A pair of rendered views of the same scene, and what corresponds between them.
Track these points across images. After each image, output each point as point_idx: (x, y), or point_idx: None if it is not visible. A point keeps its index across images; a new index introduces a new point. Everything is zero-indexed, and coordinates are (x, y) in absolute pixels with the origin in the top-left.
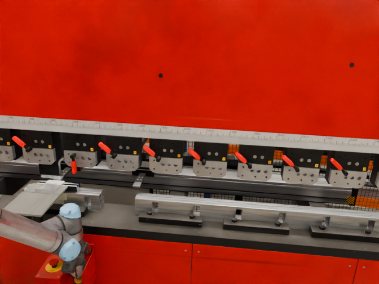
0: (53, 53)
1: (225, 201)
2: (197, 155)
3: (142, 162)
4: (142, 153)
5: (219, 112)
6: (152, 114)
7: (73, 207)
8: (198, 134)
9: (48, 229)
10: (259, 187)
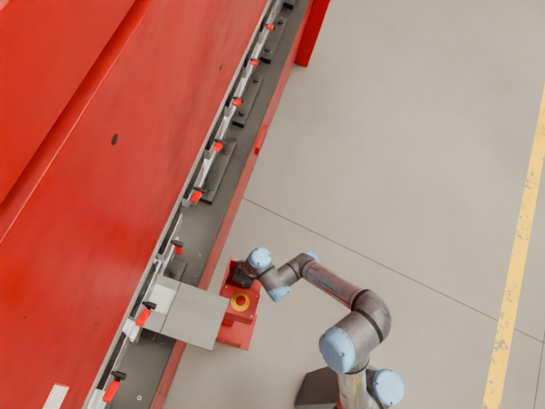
0: (151, 194)
1: None
2: (240, 100)
3: None
4: None
5: (243, 43)
6: (212, 114)
7: (262, 251)
8: (232, 83)
9: (323, 267)
10: None
